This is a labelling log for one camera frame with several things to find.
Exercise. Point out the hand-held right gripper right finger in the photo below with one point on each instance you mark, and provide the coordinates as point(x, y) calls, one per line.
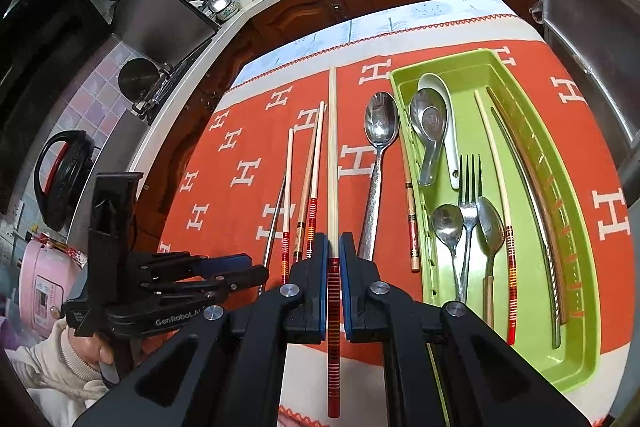
point(350, 287)

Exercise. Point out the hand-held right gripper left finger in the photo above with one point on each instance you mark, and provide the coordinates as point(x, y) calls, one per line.
point(315, 287)

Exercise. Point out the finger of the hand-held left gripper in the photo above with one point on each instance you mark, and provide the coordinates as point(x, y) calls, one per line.
point(225, 263)
point(245, 278)

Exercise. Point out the light brown wooden chopstick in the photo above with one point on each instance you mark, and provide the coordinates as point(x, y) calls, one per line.
point(300, 237)

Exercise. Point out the bamboo chopstick with patterned end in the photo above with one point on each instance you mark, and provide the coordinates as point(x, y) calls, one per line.
point(411, 217)

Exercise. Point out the small metal spoon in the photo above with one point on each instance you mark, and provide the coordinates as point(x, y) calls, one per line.
point(447, 222)
point(490, 222)

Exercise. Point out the long ivory red-banded chopstick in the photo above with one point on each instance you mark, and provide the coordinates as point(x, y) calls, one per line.
point(510, 287)
point(332, 147)

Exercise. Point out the metal fork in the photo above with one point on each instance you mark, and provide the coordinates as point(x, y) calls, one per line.
point(470, 207)

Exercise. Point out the large metal spoon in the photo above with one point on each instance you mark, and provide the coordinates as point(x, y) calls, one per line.
point(382, 117)

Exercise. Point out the green plastic cutlery tray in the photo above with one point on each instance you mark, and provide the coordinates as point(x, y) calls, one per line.
point(532, 357)

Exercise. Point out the dark brown wooden chopstick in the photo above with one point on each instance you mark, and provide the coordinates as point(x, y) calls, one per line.
point(520, 134)

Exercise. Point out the person's left forearm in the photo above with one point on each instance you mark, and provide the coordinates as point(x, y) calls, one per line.
point(45, 357)

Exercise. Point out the person's left hand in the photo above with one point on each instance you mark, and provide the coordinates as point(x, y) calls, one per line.
point(90, 354)

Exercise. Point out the black red kettle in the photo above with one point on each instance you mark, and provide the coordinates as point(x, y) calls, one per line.
point(65, 187)

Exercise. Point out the pink rice cooker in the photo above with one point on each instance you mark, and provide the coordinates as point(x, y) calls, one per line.
point(45, 277)

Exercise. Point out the gas stove burner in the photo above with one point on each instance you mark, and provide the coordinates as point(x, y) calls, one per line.
point(140, 79)

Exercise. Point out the white ceramic soup spoon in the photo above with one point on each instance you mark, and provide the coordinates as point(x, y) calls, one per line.
point(452, 157)

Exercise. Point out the orange printed blanket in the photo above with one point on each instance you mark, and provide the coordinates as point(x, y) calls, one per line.
point(345, 117)

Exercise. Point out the metal soup spoon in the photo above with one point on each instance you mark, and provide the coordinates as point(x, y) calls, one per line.
point(429, 117)

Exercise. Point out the patterned ceramic bowl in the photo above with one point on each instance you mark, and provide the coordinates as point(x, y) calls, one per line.
point(222, 7)

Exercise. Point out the light blue tablecloth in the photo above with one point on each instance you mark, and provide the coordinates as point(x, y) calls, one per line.
point(400, 14)

